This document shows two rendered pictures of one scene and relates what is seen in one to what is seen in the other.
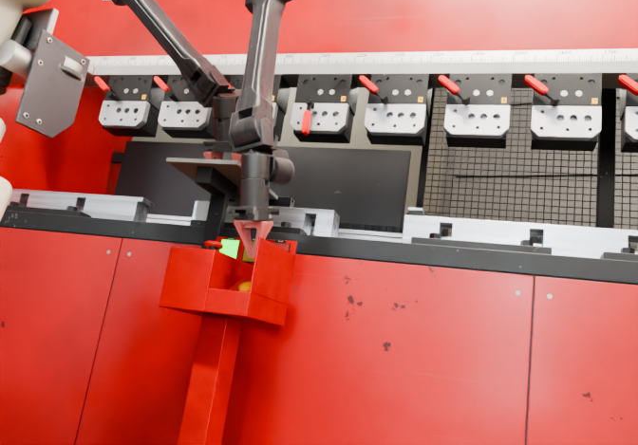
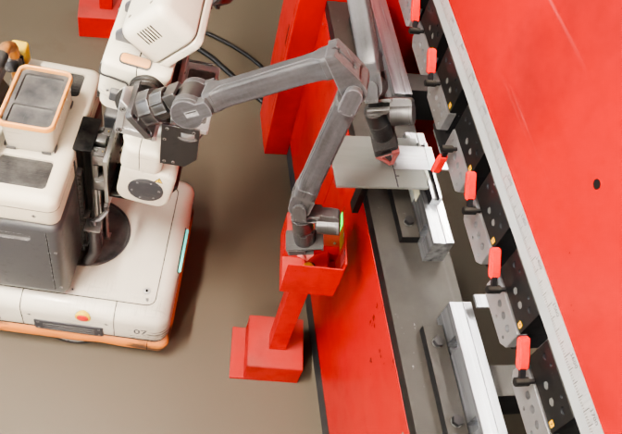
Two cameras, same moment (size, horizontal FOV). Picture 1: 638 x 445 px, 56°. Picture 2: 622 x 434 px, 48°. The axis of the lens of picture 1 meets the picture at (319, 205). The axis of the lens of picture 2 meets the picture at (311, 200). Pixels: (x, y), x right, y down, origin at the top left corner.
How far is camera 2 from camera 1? 2.02 m
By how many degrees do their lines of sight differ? 79
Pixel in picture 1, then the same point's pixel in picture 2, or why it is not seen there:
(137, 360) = not seen: hidden behind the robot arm
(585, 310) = not seen: outside the picture
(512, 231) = (470, 401)
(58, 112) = (184, 156)
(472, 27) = (553, 231)
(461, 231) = (457, 358)
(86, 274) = not seen: hidden behind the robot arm
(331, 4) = (514, 54)
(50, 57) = (170, 135)
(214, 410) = (290, 300)
